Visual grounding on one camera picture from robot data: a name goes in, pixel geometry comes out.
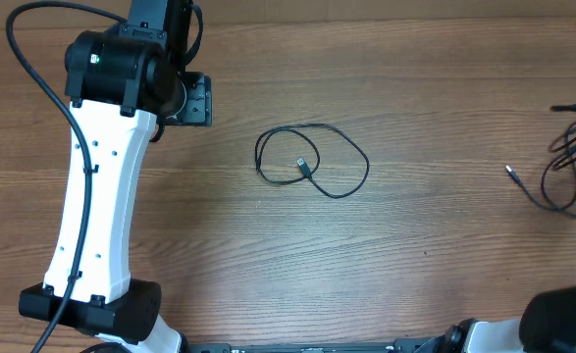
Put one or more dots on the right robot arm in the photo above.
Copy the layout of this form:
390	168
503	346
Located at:
548	323

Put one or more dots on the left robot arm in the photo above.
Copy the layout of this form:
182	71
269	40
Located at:
124	86

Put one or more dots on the brown cardboard back panel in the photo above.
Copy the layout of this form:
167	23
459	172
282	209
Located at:
219	12

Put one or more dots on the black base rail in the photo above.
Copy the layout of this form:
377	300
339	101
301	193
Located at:
312	348

